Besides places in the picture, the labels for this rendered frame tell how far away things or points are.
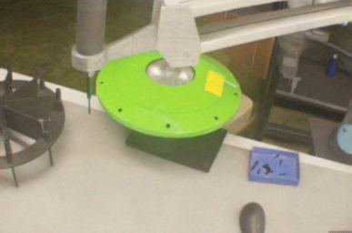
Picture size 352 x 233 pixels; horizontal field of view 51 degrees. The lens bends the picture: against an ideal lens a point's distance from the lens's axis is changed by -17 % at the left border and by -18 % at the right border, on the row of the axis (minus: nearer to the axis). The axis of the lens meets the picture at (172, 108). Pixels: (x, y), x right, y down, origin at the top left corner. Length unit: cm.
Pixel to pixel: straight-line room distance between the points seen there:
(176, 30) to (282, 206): 54
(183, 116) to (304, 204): 35
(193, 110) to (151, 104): 8
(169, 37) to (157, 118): 33
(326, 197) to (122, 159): 50
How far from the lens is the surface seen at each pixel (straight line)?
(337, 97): 261
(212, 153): 99
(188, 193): 91
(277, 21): 58
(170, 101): 85
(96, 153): 98
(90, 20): 51
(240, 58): 177
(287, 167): 102
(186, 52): 54
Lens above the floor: 160
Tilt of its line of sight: 38 degrees down
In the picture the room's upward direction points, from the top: 7 degrees clockwise
